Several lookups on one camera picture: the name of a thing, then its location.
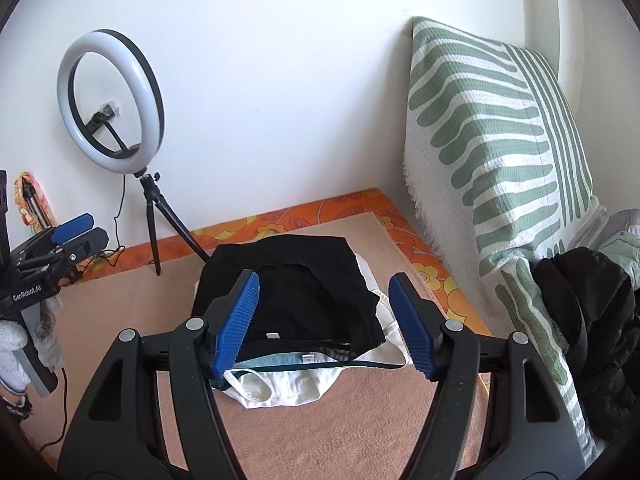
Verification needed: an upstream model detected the folded tripod with scarf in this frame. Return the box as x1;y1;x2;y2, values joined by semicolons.
13;171;56;234

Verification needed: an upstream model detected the black mini tripod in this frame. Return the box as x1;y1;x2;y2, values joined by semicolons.
134;167;209;276

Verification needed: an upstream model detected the orange floral bedsheet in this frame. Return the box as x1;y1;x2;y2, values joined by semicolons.
75;190;484;330

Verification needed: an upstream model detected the black garment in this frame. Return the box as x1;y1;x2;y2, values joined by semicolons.
192;234;385;361

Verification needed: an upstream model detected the folded clothes stack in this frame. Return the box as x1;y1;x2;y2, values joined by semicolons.
212;250;411;408

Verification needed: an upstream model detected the white ring light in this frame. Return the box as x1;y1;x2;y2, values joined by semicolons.
56;29;165;178

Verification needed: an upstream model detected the left white gloved hand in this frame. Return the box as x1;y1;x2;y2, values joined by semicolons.
1;296;64;398

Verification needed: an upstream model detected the green striped white pillow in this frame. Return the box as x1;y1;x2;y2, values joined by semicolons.
405;18;604;462

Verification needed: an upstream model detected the pink beige blanket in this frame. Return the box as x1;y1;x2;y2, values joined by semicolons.
29;210;494;480

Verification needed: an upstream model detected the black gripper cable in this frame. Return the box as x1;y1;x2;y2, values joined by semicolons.
37;366;68;453

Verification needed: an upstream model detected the dark clothes pile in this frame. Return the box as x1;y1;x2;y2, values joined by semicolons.
529;209;640;443

